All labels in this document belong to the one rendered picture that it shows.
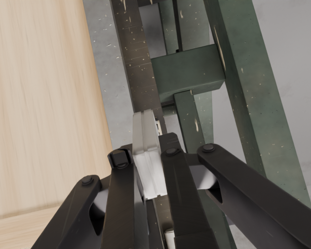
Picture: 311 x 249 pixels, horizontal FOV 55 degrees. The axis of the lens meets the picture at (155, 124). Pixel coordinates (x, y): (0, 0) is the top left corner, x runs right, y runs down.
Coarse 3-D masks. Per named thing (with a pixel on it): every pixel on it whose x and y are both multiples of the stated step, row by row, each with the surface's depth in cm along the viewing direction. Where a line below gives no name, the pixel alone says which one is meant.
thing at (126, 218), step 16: (112, 160) 15; (128, 160) 16; (112, 176) 15; (128, 176) 14; (112, 192) 13; (128, 192) 13; (112, 208) 12; (128, 208) 12; (144, 208) 15; (112, 224) 11; (128, 224) 11; (144, 224) 13; (112, 240) 10; (128, 240) 10; (144, 240) 12
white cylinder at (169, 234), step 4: (172, 228) 53; (164, 232) 52; (168, 232) 51; (172, 232) 50; (168, 236) 51; (172, 236) 50; (168, 240) 51; (172, 240) 50; (168, 244) 51; (172, 244) 50; (168, 248) 51; (172, 248) 50
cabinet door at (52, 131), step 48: (0, 0) 60; (48, 0) 59; (0, 48) 58; (48, 48) 58; (0, 96) 57; (48, 96) 56; (96, 96) 56; (0, 144) 56; (48, 144) 55; (96, 144) 54; (0, 192) 54; (48, 192) 54; (0, 240) 53
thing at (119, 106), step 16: (96, 0) 56; (96, 16) 55; (112, 16) 55; (96, 32) 55; (112, 32) 55; (96, 48) 55; (112, 48) 54; (96, 64) 54; (112, 64) 54; (112, 80) 54; (128, 80) 57; (112, 96) 53; (128, 96) 53; (112, 112) 53; (128, 112) 53; (112, 128) 52; (128, 128) 52; (112, 144) 52
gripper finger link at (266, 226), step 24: (216, 144) 15; (216, 168) 13; (240, 168) 12; (216, 192) 15; (240, 192) 11; (264, 192) 11; (240, 216) 12; (264, 216) 10; (288, 216) 9; (264, 240) 11; (288, 240) 9
